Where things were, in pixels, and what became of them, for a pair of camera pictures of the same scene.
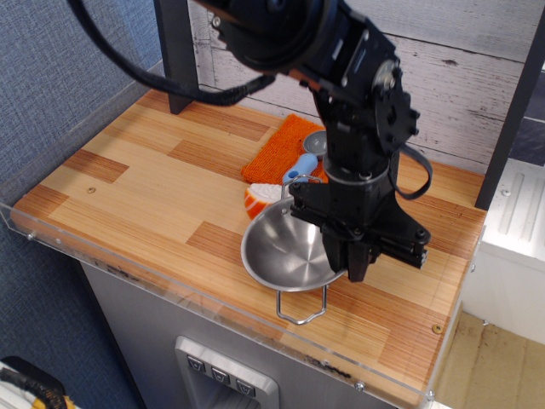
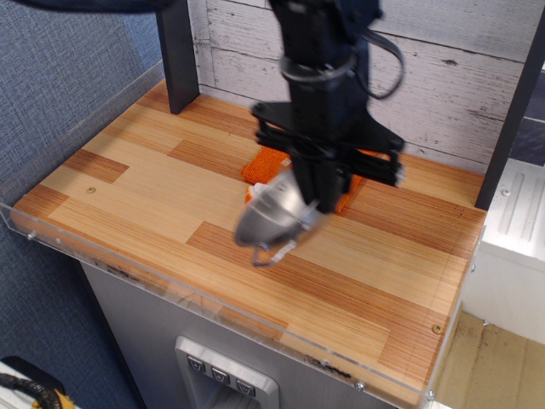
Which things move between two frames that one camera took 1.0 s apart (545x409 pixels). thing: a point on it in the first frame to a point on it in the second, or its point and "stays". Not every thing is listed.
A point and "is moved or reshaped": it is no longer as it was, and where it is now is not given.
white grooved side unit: [504, 276] stays
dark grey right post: [501, 153] stays
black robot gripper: [355, 199] to [330, 118]
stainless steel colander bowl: [287, 251] is moved or reshaped
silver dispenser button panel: [211, 380] stays
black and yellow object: [48, 392] stays
